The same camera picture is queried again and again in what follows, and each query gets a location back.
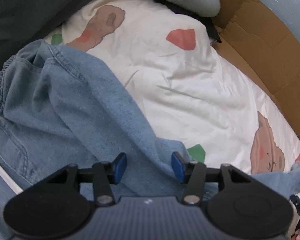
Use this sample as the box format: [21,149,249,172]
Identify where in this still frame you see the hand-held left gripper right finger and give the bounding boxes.
[172,152,254,205]

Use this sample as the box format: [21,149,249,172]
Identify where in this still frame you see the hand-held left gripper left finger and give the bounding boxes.
[46,152,127,206]

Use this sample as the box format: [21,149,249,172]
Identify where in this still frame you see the blue denim jeans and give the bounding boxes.
[0,39,300,240]

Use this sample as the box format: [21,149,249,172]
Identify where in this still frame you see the bear print blanket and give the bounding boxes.
[43,0,300,196]

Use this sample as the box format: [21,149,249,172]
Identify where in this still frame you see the black cloth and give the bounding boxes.
[137,0,222,43]

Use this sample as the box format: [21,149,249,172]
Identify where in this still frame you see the flat brown cardboard sheet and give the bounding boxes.
[210,0,300,135]

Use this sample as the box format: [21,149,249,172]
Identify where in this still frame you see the dark grey pillow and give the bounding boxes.
[0,0,140,73]

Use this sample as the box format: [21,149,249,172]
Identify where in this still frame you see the grey plastic-wrapped mattress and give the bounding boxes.
[236,0,300,53]

